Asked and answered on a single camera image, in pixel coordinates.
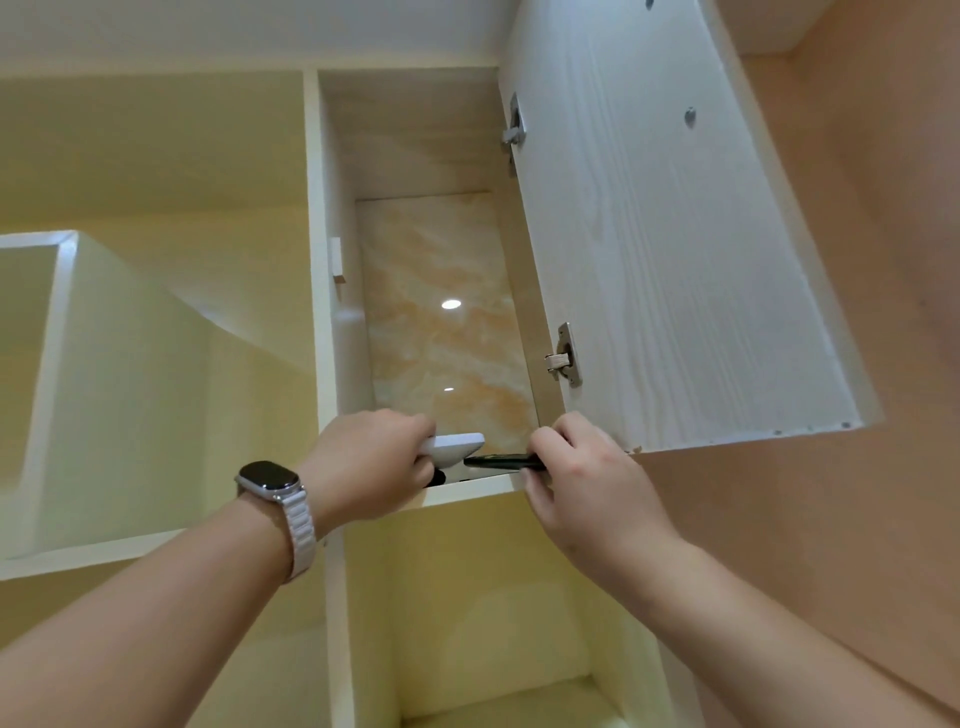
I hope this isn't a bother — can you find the person's right hand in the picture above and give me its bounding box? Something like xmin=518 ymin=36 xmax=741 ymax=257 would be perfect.
xmin=523 ymin=411 xmax=687 ymax=594

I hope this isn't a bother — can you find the person's left hand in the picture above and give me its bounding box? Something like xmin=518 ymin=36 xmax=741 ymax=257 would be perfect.
xmin=296 ymin=408 xmax=438 ymax=538

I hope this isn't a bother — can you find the white rectangular box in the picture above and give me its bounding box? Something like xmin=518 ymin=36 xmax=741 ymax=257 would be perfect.
xmin=417 ymin=432 xmax=487 ymax=468

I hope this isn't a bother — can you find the black device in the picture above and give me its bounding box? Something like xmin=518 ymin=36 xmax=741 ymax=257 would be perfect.
xmin=463 ymin=454 xmax=549 ymax=473

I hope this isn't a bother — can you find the person's right forearm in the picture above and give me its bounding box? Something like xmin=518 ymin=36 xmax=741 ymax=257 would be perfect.
xmin=607 ymin=541 xmax=960 ymax=728

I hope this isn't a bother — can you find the person's left forearm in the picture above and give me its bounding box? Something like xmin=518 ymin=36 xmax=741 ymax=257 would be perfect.
xmin=0 ymin=501 xmax=325 ymax=728

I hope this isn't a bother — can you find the metal cabinet hinge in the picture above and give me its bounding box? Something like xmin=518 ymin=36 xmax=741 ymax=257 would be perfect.
xmin=501 ymin=93 xmax=527 ymax=169
xmin=544 ymin=322 xmax=584 ymax=389

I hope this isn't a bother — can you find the smartwatch with white band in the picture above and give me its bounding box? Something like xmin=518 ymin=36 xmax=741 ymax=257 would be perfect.
xmin=234 ymin=460 xmax=319 ymax=585

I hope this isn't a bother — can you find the white wooden cabinet door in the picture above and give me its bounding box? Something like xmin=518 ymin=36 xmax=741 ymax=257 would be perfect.
xmin=498 ymin=0 xmax=885 ymax=454

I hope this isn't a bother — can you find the white wall cabinet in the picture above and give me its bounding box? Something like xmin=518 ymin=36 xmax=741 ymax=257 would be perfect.
xmin=0 ymin=66 xmax=706 ymax=728

